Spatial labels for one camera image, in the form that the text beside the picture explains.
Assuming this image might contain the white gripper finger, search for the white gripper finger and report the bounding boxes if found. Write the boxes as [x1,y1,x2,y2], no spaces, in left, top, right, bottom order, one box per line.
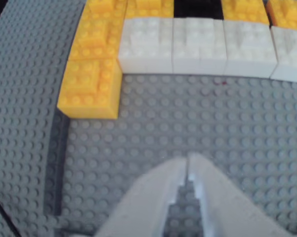
[93,157,189,237]
[187,152,290,237]

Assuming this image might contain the yellow lego cube dark slot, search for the yellow lego cube dark slot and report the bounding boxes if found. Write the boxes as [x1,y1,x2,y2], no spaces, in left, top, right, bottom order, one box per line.
[56,57,124,121]

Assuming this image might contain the white lego cube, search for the white lego cube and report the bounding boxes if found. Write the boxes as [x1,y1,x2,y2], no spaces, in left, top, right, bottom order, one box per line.
[270,25,297,84]
[172,17,228,75]
[223,19,279,79]
[118,17,175,75]

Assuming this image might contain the black lego cube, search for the black lego cube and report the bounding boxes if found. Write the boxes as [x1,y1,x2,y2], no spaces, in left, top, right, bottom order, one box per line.
[173,0,225,21]

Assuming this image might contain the gray lego baseplate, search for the gray lego baseplate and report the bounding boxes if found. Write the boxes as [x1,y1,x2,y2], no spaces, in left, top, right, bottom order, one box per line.
[0,0,297,237]

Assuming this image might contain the black cable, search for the black cable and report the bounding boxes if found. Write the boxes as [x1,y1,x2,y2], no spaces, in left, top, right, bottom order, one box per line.
[0,191,20,237]

